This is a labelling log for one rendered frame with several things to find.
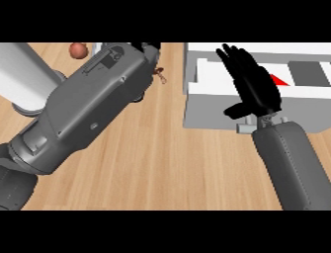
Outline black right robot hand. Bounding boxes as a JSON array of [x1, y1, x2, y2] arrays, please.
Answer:
[[215, 42, 285, 120]]

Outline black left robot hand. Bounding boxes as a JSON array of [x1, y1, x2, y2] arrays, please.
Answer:
[[131, 42, 165, 61]]

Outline white open drawer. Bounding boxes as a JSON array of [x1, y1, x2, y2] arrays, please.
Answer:
[[195, 57, 331, 89]]

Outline grey drawer front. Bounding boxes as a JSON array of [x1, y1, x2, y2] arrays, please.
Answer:
[[181, 81, 331, 134]]

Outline small red object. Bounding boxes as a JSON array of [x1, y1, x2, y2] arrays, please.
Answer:
[[270, 73, 292, 87]]

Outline small brown thin object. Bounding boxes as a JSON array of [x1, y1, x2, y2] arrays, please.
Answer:
[[155, 66, 169, 85]]

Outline white cabinet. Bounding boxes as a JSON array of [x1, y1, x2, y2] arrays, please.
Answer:
[[184, 42, 331, 87]]

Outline brown rounded object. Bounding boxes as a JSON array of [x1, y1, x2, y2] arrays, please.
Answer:
[[69, 42, 88, 60]]

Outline white cylindrical appliance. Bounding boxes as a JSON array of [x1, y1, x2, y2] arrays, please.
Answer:
[[0, 42, 69, 117]]

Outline grey drawer handle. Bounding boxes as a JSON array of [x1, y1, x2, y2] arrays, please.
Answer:
[[236, 116, 260, 134]]

